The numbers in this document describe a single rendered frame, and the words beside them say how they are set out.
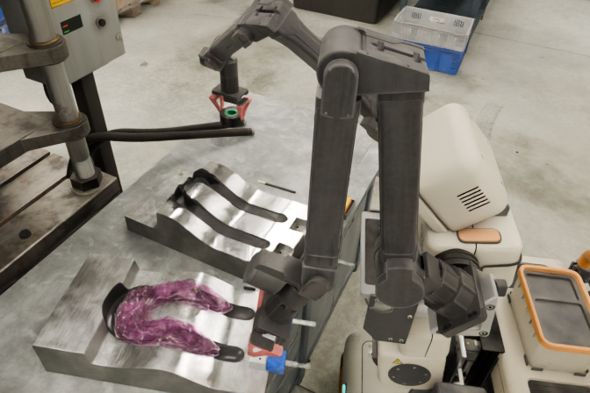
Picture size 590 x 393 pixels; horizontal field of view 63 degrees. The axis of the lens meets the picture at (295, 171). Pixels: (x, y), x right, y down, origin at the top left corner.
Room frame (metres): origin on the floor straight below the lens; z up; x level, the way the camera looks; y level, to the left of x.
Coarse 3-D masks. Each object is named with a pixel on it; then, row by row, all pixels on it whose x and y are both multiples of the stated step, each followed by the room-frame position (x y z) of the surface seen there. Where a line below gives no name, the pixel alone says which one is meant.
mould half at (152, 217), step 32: (160, 192) 1.09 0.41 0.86; (192, 192) 1.02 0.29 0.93; (256, 192) 1.09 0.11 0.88; (128, 224) 0.98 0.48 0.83; (160, 224) 0.93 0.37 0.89; (192, 224) 0.91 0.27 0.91; (256, 224) 0.95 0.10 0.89; (288, 224) 0.95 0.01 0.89; (192, 256) 0.89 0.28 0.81; (224, 256) 0.85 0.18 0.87
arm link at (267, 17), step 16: (256, 0) 1.04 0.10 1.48; (272, 0) 1.00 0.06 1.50; (288, 0) 0.98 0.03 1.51; (256, 16) 0.98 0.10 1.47; (272, 16) 0.95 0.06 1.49; (288, 16) 0.96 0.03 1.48; (256, 32) 0.97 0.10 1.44; (272, 32) 0.93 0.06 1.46; (288, 32) 0.94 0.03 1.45; (304, 32) 0.96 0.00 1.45; (304, 48) 0.94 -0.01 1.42; (368, 96) 0.94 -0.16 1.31; (368, 112) 0.94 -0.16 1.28; (368, 128) 0.93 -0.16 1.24
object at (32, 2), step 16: (32, 0) 1.17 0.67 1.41; (32, 16) 1.17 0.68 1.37; (48, 16) 1.20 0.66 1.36; (32, 32) 1.17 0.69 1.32; (48, 32) 1.18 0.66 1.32; (48, 80) 1.17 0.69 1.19; (64, 80) 1.19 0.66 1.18; (64, 96) 1.18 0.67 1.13; (64, 112) 1.17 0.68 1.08; (80, 144) 1.18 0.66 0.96; (80, 160) 1.17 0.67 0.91; (80, 176) 1.17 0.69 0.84; (96, 176) 1.18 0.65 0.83; (80, 192) 1.15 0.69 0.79
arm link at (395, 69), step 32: (352, 32) 0.55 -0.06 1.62; (320, 64) 0.50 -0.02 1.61; (384, 64) 0.49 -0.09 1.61; (416, 64) 0.51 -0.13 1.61; (384, 96) 0.50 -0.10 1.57; (416, 96) 0.50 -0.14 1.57; (384, 128) 0.51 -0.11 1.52; (416, 128) 0.50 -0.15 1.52; (384, 160) 0.51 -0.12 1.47; (416, 160) 0.50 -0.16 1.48; (384, 192) 0.51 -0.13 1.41; (416, 192) 0.50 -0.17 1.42; (384, 224) 0.51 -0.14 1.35; (416, 224) 0.50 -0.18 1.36; (384, 256) 0.50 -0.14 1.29; (416, 256) 0.50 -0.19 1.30; (384, 288) 0.47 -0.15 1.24; (416, 288) 0.47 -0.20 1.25
